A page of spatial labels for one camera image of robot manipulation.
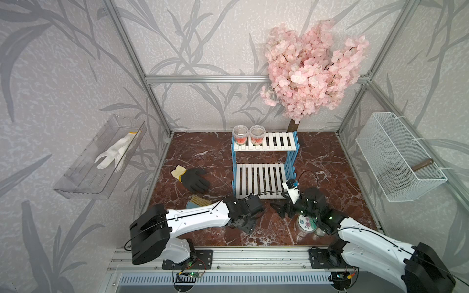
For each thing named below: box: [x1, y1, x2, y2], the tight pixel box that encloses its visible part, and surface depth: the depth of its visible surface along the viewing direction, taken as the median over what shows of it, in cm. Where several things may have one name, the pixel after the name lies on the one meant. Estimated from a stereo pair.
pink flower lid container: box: [294, 213, 318, 237], surface depth 77 cm
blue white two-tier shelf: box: [230, 130, 301, 200], surface depth 98 cm
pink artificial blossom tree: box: [260, 19, 370, 132], surface depth 75 cm
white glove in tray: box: [94, 130, 142, 173], surface depth 68 cm
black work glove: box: [170, 164, 211, 194], surface depth 98 cm
